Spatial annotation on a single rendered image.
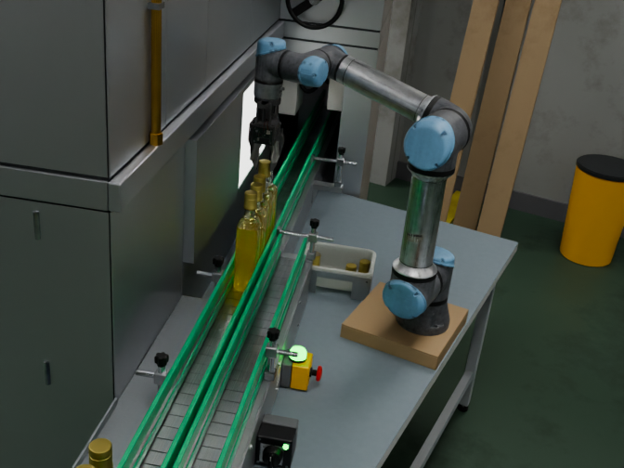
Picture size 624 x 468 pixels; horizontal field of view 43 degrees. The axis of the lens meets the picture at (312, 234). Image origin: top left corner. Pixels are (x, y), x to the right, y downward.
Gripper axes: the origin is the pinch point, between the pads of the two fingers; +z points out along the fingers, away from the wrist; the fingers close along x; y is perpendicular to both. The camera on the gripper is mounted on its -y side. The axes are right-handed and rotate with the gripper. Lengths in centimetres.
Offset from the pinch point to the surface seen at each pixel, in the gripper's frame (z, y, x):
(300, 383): 40, 42, 21
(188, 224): 8.2, 27.2, -13.2
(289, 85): 5, -100, -12
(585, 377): 117, -100, 130
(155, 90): -34, 53, -13
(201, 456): 29, 85, 8
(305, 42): -15, -88, -5
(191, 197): 0.6, 27.1, -12.7
